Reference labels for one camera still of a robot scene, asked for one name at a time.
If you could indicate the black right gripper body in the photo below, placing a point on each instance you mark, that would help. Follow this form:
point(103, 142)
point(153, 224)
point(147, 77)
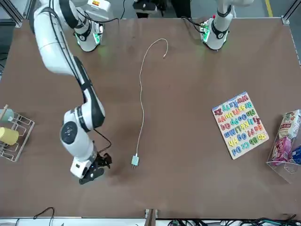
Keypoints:
point(94, 174)

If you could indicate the pale teal charger adapter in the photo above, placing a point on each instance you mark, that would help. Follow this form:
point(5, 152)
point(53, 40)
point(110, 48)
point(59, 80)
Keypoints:
point(135, 161)

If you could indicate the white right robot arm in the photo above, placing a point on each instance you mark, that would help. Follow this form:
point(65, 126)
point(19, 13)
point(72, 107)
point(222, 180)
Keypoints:
point(54, 47)

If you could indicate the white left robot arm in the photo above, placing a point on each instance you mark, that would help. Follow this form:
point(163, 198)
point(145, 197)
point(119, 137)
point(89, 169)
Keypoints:
point(218, 35)

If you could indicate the yellow cup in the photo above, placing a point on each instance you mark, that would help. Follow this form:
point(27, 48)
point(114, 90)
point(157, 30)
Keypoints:
point(9, 136)

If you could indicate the colourful alphabet puzzle board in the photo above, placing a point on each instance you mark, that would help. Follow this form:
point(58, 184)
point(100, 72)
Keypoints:
point(240, 124)

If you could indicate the person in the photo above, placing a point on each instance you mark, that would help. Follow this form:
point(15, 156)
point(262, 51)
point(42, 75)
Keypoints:
point(181, 9)

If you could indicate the pink cartoon snack box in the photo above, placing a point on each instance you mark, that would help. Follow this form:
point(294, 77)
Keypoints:
point(281, 148)

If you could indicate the clear acrylic shelf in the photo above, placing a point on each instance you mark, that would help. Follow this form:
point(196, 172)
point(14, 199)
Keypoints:
point(282, 169)

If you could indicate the aluminium table post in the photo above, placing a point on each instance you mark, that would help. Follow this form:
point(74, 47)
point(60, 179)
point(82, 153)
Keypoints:
point(150, 217)

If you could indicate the aluminium frame post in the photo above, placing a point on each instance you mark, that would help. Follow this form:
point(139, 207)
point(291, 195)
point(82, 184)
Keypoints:
point(288, 18)
point(16, 20)

